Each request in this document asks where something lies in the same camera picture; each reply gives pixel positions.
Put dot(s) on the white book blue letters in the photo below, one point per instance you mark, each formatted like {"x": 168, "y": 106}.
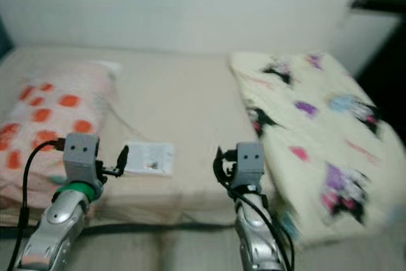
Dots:
{"x": 152, "y": 157}

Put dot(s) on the pink pillow orange spots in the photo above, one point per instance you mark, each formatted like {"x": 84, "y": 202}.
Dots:
{"x": 60, "y": 134}

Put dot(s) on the cream cartoon print blanket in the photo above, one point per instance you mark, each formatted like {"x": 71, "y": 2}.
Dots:
{"x": 292, "y": 131}

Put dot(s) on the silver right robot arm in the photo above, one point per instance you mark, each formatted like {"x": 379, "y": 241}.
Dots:
{"x": 254, "y": 239}

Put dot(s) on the cream sheeted bed mattress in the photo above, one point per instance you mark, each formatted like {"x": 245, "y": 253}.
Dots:
{"x": 177, "y": 93}

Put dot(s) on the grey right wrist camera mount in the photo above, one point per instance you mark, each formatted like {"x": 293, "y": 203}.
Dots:
{"x": 249, "y": 163}

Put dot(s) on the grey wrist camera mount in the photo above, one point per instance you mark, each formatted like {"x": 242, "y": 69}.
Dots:
{"x": 249, "y": 163}
{"x": 81, "y": 153}

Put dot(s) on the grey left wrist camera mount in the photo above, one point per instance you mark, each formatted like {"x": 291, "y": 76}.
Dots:
{"x": 81, "y": 153}

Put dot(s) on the dark grey bed frame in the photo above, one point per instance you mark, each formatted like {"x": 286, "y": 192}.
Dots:
{"x": 165, "y": 228}

